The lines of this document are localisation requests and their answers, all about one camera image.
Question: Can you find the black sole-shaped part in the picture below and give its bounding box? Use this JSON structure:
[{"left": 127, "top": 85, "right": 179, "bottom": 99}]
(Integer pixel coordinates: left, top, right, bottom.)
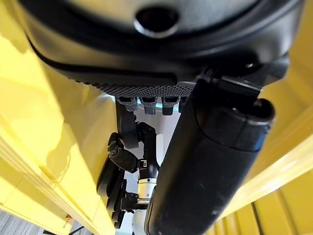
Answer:
[
  {"left": 96, "top": 156, "right": 128, "bottom": 199},
  {"left": 115, "top": 102, "right": 140, "bottom": 149},
  {"left": 107, "top": 180, "right": 128, "bottom": 230}
]

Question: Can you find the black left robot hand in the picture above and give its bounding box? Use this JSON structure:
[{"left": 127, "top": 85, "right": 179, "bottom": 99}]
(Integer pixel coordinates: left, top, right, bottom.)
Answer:
[{"left": 19, "top": 0, "right": 302, "bottom": 235}]

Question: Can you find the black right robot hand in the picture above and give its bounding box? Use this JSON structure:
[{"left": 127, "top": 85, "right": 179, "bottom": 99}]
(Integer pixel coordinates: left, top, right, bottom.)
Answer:
[{"left": 107, "top": 121, "right": 161, "bottom": 180}]

